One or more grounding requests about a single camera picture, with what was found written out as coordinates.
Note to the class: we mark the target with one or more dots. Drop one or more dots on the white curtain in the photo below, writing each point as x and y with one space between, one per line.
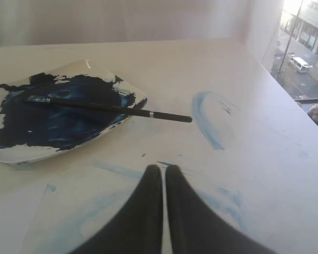
62 22

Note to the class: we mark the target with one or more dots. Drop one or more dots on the clear plate with blue paint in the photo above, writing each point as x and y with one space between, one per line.
30 132

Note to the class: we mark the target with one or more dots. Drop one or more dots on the white van outside window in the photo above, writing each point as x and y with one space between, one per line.
301 65

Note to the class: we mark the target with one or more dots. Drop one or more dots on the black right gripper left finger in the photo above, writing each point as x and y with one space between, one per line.
138 225

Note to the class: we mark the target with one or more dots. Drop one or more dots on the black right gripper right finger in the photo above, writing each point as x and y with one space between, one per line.
194 227

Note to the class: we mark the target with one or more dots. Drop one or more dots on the black paintbrush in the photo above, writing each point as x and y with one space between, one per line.
27 97

